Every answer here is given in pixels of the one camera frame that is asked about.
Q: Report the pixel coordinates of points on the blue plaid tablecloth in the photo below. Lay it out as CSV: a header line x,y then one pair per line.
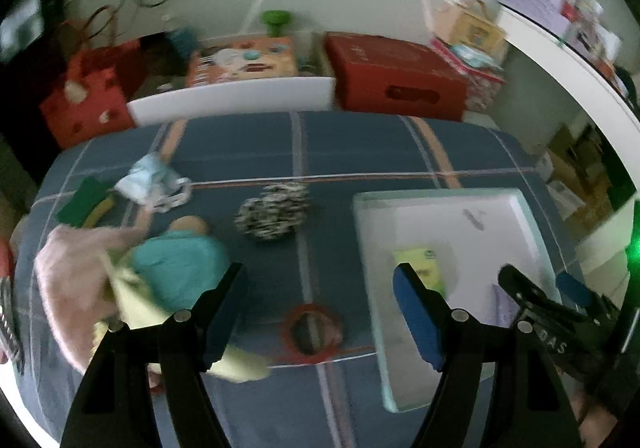
x,y
350,158

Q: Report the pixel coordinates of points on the blue water bottle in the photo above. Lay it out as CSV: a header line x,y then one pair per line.
x,y
181,38

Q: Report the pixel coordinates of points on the black white spotted scrunchie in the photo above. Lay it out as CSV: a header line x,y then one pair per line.
x,y
272,210

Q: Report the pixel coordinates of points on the yellow-green tissue pack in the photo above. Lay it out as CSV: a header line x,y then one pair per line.
x,y
425,263

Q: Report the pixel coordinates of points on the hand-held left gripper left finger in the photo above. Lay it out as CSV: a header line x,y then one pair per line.
x,y
222,323

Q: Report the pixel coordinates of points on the orange toy box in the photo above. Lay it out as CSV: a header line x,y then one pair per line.
x,y
240,60

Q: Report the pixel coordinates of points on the white desk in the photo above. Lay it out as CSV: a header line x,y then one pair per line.
x,y
550,48

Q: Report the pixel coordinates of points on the teal cloth item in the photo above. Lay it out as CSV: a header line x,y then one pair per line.
x,y
180,268

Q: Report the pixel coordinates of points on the light blue white cloth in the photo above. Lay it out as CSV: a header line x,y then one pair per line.
x,y
147,178

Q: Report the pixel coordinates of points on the colourful papers pile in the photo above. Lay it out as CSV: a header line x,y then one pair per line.
x,y
590,28

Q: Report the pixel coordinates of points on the black cabinet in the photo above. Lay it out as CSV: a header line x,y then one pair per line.
x,y
25,93

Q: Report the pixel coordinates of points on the beige round puff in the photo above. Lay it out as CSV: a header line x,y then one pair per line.
x,y
189,226

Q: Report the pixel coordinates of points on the brown cardboard boxes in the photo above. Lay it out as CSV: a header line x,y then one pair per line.
x,y
580,168

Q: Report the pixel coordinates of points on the yellow green sponge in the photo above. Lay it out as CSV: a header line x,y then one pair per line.
x,y
85,200

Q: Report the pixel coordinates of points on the black appliance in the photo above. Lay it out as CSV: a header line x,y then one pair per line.
x,y
20,23

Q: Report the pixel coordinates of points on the white tray with teal rim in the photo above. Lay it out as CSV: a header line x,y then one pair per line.
x,y
450,228

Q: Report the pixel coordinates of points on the green dumbbell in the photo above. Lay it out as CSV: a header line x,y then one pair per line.
x,y
275,19

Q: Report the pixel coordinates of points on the white chair back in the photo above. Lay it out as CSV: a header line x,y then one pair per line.
x,y
230,100

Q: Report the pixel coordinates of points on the pink fluffy cloth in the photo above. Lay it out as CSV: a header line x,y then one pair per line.
x,y
75,288

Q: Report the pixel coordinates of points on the red patterned box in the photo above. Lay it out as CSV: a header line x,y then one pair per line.
x,y
475,88

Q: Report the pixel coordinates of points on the pale blue wipes pack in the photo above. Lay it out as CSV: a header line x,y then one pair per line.
x,y
472,55

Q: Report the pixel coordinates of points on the red scrunchie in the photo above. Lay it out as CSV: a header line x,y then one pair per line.
x,y
311,310

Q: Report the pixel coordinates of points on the red felt handbag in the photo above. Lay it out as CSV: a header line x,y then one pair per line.
x,y
85,98

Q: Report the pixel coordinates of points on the smartphone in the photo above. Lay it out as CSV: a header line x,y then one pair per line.
x,y
10,323

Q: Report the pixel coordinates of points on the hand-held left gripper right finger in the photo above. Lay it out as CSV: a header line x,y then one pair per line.
x,y
417,323

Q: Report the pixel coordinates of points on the light green cloth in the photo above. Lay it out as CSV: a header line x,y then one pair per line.
x,y
137,298

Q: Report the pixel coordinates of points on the red cardboard box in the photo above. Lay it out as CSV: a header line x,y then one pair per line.
x,y
400,78

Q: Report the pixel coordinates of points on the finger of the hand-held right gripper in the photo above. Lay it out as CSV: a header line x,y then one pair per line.
x,y
572,288
525,295

